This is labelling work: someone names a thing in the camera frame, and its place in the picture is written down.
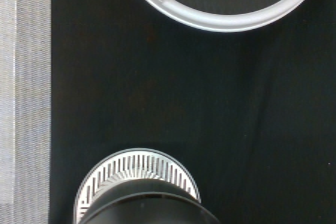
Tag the white two-tier round shelf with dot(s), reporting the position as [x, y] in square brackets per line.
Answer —
[223, 23]

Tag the grey Keurig coffee machine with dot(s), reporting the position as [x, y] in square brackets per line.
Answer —
[138, 187]

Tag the grey woven placemat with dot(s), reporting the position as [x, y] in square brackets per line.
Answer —
[24, 111]

